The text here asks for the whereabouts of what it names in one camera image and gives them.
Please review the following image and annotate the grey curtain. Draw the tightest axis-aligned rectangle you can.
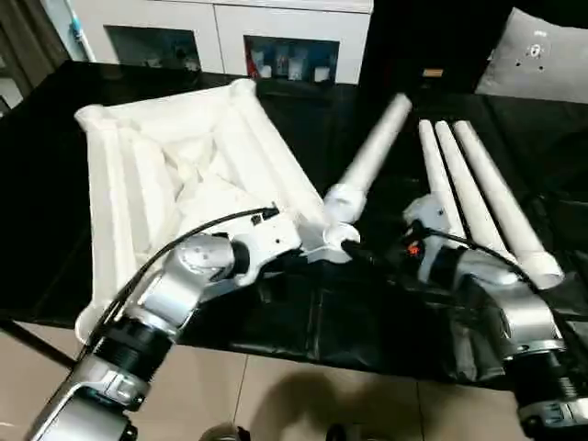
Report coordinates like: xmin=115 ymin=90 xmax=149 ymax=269
xmin=0 ymin=0 xmax=70 ymax=97

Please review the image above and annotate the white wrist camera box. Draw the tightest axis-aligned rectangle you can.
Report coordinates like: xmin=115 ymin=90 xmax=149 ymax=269
xmin=241 ymin=209 xmax=302 ymax=277
xmin=404 ymin=195 xmax=451 ymax=244

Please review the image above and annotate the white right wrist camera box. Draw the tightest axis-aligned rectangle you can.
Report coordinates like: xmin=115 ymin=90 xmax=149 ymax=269
xmin=404 ymin=195 xmax=451 ymax=244

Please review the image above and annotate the white glass-door cabinet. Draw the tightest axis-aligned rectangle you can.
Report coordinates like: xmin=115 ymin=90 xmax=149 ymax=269
xmin=69 ymin=0 xmax=373 ymax=85

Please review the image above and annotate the black work mat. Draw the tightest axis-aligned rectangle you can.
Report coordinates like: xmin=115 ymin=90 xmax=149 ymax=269
xmin=0 ymin=60 xmax=588 ymax=391

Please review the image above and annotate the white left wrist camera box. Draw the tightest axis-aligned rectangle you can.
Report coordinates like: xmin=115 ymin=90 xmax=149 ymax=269
xmin=241 ymin=209 xmax=302 ymax=277

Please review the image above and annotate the light grey cushion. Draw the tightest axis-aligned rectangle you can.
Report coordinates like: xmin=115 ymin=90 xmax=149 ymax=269
xmin=475 ymin=7 xmax=588 ymax=104

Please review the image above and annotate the black cabinet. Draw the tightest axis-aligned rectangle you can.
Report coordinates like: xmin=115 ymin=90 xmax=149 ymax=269
xmin=363 ymin=0 xmax=515 ymax=93

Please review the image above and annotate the white plastic table top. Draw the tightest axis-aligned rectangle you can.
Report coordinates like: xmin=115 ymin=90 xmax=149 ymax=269
xmin=73 ymin=78 xmax=361 ymax=345

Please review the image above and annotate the black stand leg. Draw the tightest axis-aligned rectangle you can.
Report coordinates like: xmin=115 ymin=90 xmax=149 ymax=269
xmin=0 ymin=317 xmax=74 ymax=368

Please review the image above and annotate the white plastic table leg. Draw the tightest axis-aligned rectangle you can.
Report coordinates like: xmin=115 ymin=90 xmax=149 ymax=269
xmin=417 ymin=119 xmax=469 ymax=242
xmin=453 ymin=119 xmax=564 ymax=290
xmin=323 ymin=93 xmax=413 ymax=231
xmin=435 ymin=119 xmax=515 ymax=265

